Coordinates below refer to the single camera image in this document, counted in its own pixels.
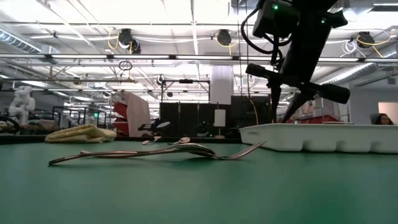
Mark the white paper sign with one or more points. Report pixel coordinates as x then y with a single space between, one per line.
219 118

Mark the round magnifier lamp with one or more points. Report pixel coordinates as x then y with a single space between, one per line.
163 124

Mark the yellow checked folded cloth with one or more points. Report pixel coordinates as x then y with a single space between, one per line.
84 132

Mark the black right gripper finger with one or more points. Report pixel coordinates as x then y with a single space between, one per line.
297 104
275 99

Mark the red storage bins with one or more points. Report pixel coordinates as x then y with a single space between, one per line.
119 109

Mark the black table frame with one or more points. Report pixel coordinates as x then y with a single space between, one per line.
25 139

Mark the white square pillar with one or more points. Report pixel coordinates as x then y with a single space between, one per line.
221 84

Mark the person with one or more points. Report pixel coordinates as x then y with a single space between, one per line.
384 119

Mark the beige leaning board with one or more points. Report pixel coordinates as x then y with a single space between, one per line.
138 115

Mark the black gantry frame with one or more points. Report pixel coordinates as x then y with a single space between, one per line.
186 81

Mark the red bin row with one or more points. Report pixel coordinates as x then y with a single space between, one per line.
323 119

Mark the long ceiling light strip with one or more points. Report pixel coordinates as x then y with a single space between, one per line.
140 57

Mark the black partition wall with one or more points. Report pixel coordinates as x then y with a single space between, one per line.
186 118

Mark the white cutlery tray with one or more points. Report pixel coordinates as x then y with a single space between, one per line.
311 137

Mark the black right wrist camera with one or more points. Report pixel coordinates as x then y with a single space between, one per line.
273 18

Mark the silver ventilation duct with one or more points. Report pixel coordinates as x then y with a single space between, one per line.
354 72
18 42

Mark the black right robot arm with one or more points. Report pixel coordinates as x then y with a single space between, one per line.
317 12

